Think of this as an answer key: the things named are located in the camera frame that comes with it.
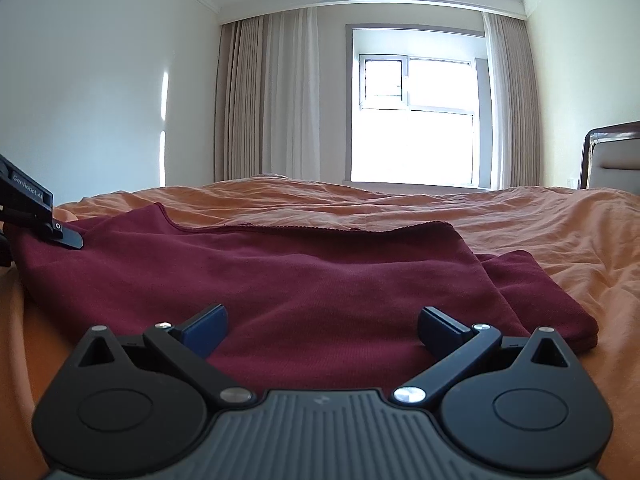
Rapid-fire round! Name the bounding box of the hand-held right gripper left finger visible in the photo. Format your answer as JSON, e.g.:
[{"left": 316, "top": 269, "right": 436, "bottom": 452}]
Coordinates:
[{"left": 75, "top": 304, "right": 256, "bottom": 408}]

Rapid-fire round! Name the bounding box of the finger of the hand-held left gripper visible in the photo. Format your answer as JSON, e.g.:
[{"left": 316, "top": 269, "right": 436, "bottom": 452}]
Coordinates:
[{"left": 41, "top": 219, "right": 84, "bottom": 251}]

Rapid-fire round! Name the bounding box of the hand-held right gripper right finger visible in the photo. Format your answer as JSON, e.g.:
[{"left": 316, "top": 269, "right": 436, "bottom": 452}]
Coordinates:
[{"left": 392, "top": 305, "right": 577, "bottom": 406}]

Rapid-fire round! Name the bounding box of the maroon long-sleeve sweater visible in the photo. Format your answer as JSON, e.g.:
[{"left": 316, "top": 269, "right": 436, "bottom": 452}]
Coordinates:
[{"left": 10, "top": 202, "right": 600, "bottom": 393}]

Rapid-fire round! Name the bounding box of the orange duvet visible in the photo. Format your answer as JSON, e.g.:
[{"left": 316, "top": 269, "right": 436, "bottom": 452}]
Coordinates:
[{"left": 0, "top": 174, "right": 640, "bottom": 480}]

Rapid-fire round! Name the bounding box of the grey-framed window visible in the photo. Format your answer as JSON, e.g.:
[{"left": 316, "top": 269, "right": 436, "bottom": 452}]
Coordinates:
[{"left": 344, "top": 22, "right": 492, "bottom": 187}]

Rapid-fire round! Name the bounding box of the narrow beige curtain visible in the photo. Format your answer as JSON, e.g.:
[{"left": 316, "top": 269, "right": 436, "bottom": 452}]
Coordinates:
[{"left": 481, "top": 12, "right": 544, "bottom": 192}]

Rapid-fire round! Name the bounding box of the wide beige curtain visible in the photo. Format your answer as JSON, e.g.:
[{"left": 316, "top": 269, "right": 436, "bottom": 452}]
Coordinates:
[{"left": 214, "top": 7, "right": 321, "bottom": 183}]

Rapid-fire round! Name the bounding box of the dark wooden padded headboard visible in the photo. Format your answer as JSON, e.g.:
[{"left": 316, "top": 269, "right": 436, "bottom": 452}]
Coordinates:
[{"left": 579, "top": 121, "right": 640, "bottom": 191}]

